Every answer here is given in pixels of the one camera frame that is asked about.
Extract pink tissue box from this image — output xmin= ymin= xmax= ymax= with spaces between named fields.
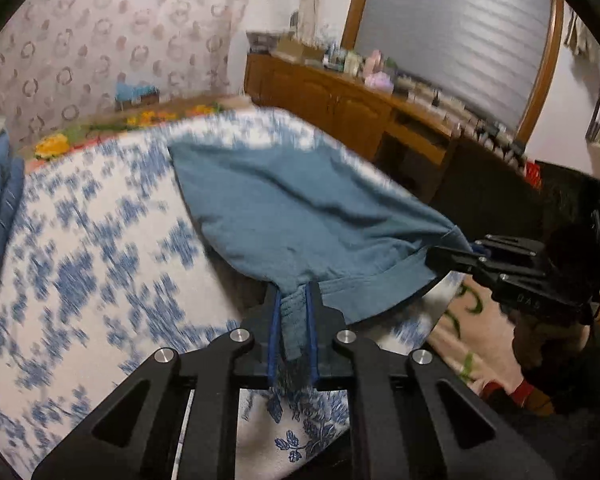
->
xmin=365 ymin=72 xmax=396 ymax=93

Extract cluster of small bottles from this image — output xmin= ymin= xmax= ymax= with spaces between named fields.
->
xmin=325 ymin=42 xmax=366 ymax=73

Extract colourful flower blanket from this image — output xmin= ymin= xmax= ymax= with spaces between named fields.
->
xmin=27 ymin=102 xmax=231 ymax=161

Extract beige tied curtain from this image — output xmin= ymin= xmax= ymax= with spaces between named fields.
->
xmin=297 ymin=0 xmax=331 ymax=48

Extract folded denim jeans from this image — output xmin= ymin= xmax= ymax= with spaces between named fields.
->
xmin=0 ymin=130 xmax=28 ymax=301

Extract grey window blind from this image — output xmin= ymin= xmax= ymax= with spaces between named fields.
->
xmin=352 ymin=0 xmax=556 ymax=131

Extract cardboard box with blue cloth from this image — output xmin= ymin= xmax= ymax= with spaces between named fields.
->
xmin=114 ymin=74 xmax=161 ymax=111

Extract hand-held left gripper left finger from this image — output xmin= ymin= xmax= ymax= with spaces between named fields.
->
xmin=30 ymin=282 xmax=283 ymax=480

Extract grey stacked trays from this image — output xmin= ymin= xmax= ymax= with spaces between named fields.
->
xmin=247 ymin=32 xmax=281 ymax=53

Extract circle patterned sheer curtain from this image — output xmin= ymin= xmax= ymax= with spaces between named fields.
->
xmin=0 ymin=0 xmax=251 ymax=136

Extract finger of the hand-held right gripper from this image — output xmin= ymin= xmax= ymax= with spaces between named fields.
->
xmin=425 ymin=245 xmax=554 ymax=297
xmin=471 ymin=233 xmax=549 ymax=262

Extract blue floral bedsheet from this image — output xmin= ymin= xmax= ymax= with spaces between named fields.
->
xmin=0 ymin=107 xmax=461 ymax=480

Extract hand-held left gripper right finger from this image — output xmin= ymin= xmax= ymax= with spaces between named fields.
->
xmin=305 ymin=280 xmax=556 ymax=480

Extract black chair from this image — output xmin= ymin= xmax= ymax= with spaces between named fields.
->
xmin=430 ymin=137 xmax=600 ymax=261

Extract open cardboard box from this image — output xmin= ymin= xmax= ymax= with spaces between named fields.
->
xmin=275 ymin=40 xmax=311 ymax=61

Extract beige green patterned blanket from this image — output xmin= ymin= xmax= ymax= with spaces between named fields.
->
xmin=425 ymin=275 xmax=531 ymax=396

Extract teal blue short pants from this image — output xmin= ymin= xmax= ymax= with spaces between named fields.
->
xmin=167 ymin=132 xmax=473 ymax=361

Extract wooden cabinet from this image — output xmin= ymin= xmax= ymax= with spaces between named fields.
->
xmin=244 ymin=52 xmax=541 ymax=201

